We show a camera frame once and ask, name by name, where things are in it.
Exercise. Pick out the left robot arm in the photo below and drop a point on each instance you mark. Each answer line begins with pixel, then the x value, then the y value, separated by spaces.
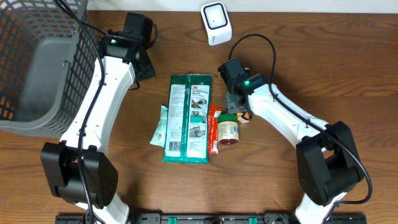
pixel 77 168

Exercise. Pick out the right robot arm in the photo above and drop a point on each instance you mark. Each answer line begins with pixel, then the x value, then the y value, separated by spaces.
pixel 328 162

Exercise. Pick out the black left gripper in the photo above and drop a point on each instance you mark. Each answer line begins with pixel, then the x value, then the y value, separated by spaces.
pixel 149 71

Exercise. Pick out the green-lidded seasoning jar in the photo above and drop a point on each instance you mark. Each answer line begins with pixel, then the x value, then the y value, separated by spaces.
pixel 228 129

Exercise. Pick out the grey plastic mesh basket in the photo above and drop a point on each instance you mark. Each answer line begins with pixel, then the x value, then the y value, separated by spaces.
pixel 47 63

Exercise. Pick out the pale green wet wipes pack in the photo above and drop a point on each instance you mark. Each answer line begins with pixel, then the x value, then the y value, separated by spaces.
pixel 158 138

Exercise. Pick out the orange snack packet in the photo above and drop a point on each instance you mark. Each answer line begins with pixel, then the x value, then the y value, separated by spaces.
pixel 244 117

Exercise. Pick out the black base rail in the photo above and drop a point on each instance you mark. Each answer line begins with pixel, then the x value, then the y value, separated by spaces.
pixel 268 218

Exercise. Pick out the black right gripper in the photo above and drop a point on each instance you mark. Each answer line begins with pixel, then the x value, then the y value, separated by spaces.
pixel 229 104

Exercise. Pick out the green 3M gloves package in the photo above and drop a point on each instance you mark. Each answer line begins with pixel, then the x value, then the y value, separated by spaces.
pixel 187 119

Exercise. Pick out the red white sachet stick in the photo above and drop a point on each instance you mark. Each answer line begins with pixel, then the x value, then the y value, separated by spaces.
pixel 214 112

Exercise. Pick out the white barcode scanner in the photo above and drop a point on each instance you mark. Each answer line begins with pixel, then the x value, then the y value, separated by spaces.
pixel 216 23

